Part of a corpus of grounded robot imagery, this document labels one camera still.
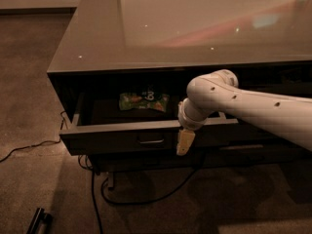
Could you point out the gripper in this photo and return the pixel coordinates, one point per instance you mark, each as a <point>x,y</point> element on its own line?
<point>191,123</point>

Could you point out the drawer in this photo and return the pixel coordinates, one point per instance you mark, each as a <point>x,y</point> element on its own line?
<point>260,138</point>
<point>148,161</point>
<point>98,126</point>
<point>248,156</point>

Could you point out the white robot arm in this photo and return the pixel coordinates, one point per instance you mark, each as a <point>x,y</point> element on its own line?
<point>283,116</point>

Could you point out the dark cabinet with glossy top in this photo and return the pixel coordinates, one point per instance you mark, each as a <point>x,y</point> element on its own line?
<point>113,47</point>

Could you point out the green snack bag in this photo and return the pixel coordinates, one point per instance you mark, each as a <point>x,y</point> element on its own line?
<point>151,100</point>

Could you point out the black metal bar on floor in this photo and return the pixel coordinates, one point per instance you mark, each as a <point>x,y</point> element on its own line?
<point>41,222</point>

